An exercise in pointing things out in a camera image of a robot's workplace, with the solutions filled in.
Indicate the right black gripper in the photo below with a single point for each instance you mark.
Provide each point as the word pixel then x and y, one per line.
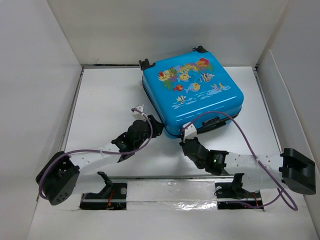
pixel 182 143

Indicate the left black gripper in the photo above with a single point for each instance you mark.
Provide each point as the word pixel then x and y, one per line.
pixel 158 127

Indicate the blue kids suitcase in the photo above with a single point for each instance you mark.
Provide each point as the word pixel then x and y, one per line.
pixel 192 87

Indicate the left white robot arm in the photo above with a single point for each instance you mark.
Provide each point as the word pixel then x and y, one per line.
pixel 57 180

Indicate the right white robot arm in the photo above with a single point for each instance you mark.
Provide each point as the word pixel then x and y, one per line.
pixel 290 169

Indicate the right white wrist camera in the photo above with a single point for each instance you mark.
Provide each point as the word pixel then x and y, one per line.
pixel 188 132

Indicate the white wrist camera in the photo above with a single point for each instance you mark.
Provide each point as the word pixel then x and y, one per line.
pixel 188 132
pixel 138 112

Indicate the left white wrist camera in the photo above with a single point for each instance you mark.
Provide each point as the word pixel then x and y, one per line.
pixel 138 112

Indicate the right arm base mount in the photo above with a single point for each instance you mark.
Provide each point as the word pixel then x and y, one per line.
pixel 232 196

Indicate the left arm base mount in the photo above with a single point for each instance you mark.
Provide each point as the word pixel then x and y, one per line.
pixel 112 197

